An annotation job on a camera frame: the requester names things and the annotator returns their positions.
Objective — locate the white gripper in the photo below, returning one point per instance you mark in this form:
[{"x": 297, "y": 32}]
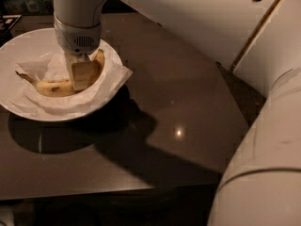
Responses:
[{"x": 76, "y": 39}]

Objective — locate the yellow banana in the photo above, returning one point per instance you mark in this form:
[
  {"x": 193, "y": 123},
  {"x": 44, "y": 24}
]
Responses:
[{"x": 60, "y": 88}]

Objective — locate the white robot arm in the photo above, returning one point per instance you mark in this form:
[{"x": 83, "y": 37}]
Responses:
[{"x": 260, "y": 41}]

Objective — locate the white ceramic bowl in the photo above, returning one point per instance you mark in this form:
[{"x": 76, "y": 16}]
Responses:
[{"x": 37, "y": 40}]

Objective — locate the white paper napkin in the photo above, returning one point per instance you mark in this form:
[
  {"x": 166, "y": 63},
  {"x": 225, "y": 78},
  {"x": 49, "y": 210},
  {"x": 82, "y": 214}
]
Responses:
[{"x": 24, "y": 100}]

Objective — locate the dark tray at table edge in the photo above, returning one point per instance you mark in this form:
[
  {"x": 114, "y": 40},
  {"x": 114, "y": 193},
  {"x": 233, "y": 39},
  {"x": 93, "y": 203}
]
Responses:
[{"x": 6, "y": 24}]

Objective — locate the white object under table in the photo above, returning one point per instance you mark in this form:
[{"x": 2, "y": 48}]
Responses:
[{"x": 6, "y": 216}]

